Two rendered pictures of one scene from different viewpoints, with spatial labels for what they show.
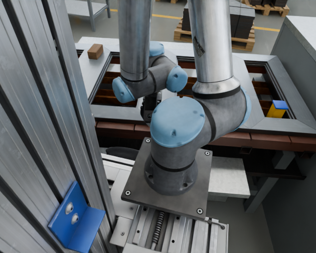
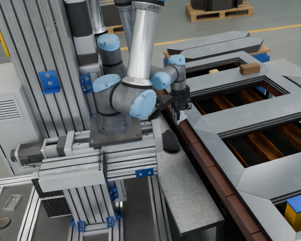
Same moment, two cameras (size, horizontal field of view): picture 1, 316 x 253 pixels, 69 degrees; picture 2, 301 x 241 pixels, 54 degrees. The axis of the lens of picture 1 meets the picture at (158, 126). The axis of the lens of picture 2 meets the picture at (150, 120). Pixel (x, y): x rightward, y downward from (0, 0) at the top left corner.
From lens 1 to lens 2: 1.16 m
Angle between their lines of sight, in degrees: 57
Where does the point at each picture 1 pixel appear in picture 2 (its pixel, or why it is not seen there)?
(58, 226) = (41, 76)
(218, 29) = (132, 45)
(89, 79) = (213, 82)
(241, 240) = not seen: outside the picture
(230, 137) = (216, 180)
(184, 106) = (111, 78)
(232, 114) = (123, 98)
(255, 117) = (261, 191)
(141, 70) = not seen: hidden behind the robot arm
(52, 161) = (45, 54)
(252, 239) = not seen: outside the picture
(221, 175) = (190, 205)
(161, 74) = (151, 71)
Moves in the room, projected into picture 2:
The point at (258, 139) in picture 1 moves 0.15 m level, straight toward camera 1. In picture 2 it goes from (230, 202) to (191, 197)
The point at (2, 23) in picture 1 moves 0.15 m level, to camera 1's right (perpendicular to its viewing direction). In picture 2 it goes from (36, 12) to (37, 22)
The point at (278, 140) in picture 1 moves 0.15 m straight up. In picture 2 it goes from (242, 221) to (246, 193)
